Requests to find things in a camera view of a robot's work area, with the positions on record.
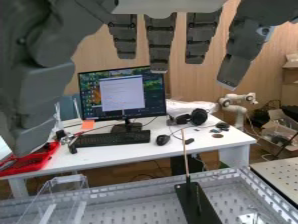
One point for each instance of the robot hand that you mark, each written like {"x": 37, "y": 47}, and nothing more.
{"x": 40, "y": 40}

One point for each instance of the black computer monitor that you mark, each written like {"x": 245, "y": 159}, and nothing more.
{"x": 121, "y": 93}

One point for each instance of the orange paper note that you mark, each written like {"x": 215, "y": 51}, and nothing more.
{"x": 88, "y": 124}

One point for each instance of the small black object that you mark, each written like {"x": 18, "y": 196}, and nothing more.
{"x": 72, "y": 149}

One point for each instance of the black keyboard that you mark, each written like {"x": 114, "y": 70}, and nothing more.
{"x": 110, "y": 138}

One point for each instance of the red tray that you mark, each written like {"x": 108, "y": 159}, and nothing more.
{"x": 26, "y": 161}

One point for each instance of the white plastic bag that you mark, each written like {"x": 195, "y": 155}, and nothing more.
{"x": 186, "y": 105}

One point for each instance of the white desk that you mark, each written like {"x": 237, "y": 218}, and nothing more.
{"x": 133, "y": 153}

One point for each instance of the black computer mouse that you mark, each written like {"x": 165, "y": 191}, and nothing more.
{"x": 162, "y": 140}

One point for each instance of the black headphones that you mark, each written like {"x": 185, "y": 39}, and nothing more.
{"x": 198, "y": 116}

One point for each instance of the clear box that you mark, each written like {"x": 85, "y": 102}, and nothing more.
{"x": 66, "y": 181}
{"x": 133, "y": 190}

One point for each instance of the thin stick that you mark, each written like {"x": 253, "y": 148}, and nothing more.
{"x": 185, "y": 150}

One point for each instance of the small white jointed device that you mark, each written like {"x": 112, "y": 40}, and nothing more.
{"x": 234, "y": 100}

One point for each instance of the cardboard box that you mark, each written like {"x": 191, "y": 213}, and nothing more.
{"x": 271, "y": 119}

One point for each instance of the black plate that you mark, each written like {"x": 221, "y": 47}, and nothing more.
{"x": 194, "y": 203}

